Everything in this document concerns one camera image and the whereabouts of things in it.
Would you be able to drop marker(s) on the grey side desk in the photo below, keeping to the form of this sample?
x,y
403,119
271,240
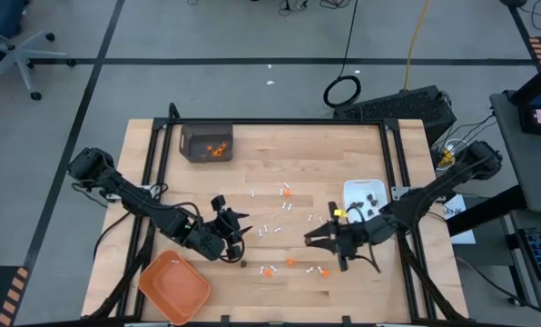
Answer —
x,y
529,172

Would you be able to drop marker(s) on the small yellow tag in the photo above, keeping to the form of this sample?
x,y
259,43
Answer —
x,y
340,212

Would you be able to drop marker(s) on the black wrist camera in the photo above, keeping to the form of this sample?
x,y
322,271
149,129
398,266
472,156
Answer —
x,y
209,247
359,238

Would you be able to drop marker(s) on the black laptop screen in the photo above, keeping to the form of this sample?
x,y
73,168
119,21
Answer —
x,y
540,104

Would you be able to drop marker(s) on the grey office chair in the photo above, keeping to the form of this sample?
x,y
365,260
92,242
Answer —
x,y
18,56

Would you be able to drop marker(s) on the black computer tower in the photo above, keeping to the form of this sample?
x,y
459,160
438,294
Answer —
x,y
395,109

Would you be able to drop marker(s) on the yellow connector plug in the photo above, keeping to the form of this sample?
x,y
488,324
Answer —
x,y
446,157

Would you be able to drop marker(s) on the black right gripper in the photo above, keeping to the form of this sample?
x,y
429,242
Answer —
x,y
338,240

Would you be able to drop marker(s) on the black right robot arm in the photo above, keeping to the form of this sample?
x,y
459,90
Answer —
x,y
434,191

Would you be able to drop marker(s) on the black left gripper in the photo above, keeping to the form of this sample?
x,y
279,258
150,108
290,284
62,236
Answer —
x,y
223,222

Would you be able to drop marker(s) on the dark grey plastic bin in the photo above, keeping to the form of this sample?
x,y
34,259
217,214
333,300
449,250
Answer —
x,y
195,141

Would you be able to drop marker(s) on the white plastic bin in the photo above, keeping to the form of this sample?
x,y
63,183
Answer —
x,y
361,188

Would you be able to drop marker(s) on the white paper sheet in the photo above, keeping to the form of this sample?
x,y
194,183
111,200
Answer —
x,y
459,222

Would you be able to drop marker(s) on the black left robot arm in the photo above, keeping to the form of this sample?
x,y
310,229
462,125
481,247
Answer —
x,y
130,195

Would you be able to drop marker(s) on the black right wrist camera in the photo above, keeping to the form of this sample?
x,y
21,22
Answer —
x,y
359,238

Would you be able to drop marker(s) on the orange plastic tray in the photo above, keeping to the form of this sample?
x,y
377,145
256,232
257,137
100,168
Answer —
x,y
175,290

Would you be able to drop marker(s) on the black table frame rail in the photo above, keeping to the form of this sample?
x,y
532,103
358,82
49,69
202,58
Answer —
x,y
390,159
161,150
275,121

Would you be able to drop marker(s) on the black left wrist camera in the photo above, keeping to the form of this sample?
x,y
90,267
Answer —
x,y
209,247

